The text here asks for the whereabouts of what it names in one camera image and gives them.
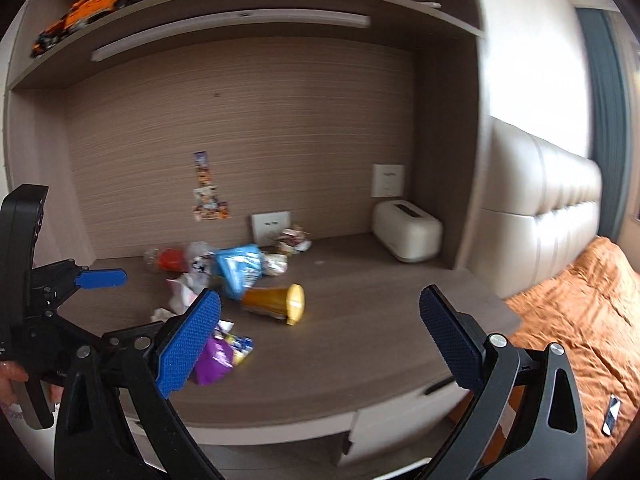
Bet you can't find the white tissue box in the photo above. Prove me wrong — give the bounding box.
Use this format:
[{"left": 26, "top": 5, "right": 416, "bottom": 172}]
[{"left": 372, "top": 199, "right": 444, "bottom": 264}]

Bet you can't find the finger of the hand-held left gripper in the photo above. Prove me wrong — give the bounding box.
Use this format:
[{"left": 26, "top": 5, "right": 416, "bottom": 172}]
[
  {"left": 30, "top": 259, "right": 127, "bottom": 320},
  {"left": 26, "top": 311, "right": 108, "bottom": 376}
]

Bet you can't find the crumpled pale wrapper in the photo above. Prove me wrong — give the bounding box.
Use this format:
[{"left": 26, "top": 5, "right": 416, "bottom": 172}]
[{"left": 260, "top": 252, "right": 290, "bottom": 277}]

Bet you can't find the yellow blue snack packet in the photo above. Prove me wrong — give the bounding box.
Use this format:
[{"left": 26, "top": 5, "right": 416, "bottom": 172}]
[{"left": 215, "top": 320, "right": 254, "bottom": 366}]

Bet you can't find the red white wrapper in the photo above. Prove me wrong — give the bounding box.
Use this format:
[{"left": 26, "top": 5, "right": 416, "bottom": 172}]
[{"left": 272, "top": 226, "right": 313, "bottom": 256}]

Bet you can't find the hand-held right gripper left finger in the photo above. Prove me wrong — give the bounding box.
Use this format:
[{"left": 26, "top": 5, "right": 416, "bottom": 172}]
[{"left": 54, "top": 287, "right": 226, "bottom": 480}]

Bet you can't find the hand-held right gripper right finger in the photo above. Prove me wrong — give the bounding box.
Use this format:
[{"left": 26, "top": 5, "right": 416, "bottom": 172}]
[{"left": 415, "top": 285, "right": 590, "bottom": 480}]

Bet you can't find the red label plastic bottle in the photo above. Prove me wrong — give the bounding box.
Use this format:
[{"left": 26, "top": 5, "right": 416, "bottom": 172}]
[{"left": 144, "top": 247, "right": 188, "bottom": 273}]

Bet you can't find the purple snack packet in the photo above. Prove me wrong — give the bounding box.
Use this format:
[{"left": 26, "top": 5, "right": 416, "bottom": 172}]
[{"left": 192, "top": 335, "right": 236, "bottom": 387}]

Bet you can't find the white drawer front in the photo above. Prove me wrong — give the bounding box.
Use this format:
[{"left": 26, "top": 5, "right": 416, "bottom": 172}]
[{"left": 122, "top": 400, "right": 362, "bottom": 447}]

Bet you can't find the cream padded headboard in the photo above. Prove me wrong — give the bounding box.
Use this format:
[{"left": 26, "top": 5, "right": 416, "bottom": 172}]
[{"left": 470, "top": 115, "right": 603, "bottom": 301}]

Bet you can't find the crumpled white tissue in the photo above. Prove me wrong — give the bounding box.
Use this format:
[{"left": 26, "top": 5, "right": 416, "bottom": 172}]
[{"left": 150, "top": 272, "right": 202, "bottom": 323}]

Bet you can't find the orange blanket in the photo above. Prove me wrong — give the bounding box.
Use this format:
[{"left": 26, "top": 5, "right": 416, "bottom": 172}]
[{"left": 450, "top": 236, "right": 640, "bottom": 478}]

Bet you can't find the white wall socket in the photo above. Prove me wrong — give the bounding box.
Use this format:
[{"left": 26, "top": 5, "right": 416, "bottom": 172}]
[
  {"left": 251, "top": 211, "right": 292, "bottom": 245},
  {"left": 371, "top": 163, "right": 406, "bottom": 199}
]

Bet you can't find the yellow cap amber bottle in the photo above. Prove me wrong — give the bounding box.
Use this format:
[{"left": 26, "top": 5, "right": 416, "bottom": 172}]
[{"left": 241, "top": 283, "right": 306, "bottom": 327}]

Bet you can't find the grey curtain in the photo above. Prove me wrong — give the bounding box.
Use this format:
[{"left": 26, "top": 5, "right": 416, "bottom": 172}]
[{"left": 575, "top": 7, "right": 633, "bottom": 241}]

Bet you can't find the grey light bar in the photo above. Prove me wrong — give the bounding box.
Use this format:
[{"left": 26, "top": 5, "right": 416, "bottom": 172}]
[{"left": 91, "top": 10, "right": 372, "bottom": 62}]

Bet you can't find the smartphone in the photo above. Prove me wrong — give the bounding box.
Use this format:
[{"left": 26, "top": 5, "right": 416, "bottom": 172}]
[{"left": 601, "top": 394, "right": 622, "bottom": 437}]

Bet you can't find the person's left hand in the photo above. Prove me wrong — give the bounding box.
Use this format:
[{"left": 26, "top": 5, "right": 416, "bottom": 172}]
[{"left": 0, "top": 361, "right": 30, "bottom": 406}]

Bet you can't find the brown wooden shelf unit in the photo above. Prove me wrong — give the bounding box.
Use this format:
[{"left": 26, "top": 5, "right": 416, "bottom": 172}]
[{"left": 2, "top": 0, "right": 523, "bottom": 467}]

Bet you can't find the strip of cartoon stickers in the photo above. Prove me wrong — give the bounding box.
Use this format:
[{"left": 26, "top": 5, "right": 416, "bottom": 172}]
[{"left": 191, "top": 151, "right": 233, "bottom": 222}]

